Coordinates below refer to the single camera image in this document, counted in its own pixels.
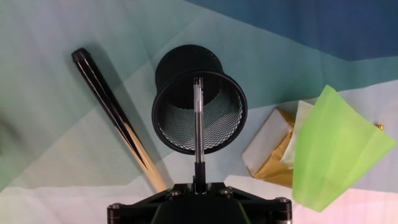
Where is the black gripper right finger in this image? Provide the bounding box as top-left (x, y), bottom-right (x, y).
top-left (210, 182), bottom-right (293, 224)

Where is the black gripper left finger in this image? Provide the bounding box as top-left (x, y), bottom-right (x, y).
top-left (106, 182), bottom-right (189, 224)

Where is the clear pen with black grip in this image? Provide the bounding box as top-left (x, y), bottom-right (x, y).
top-left (192, 77), bottom-right (208, 194)

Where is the black mesh pen holder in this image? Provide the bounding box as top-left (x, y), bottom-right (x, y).
top-left (151, 44), bottom-right (249, 156)

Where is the gold and white tissue pack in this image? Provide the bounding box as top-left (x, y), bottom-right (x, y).
top-left (241, 100), bottom-right (315, 189)

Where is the green flag on white pole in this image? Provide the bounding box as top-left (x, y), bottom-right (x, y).
top-left (292, 84), bottom-right (398, 213)

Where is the teal blue white tablecloth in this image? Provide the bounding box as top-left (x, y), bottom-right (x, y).
top-left (0, 0), bottom-right (398, 224)

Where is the black and wood cue stick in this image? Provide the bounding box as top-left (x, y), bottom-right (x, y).
top-left (71, 47), bottom-right (169, 193)

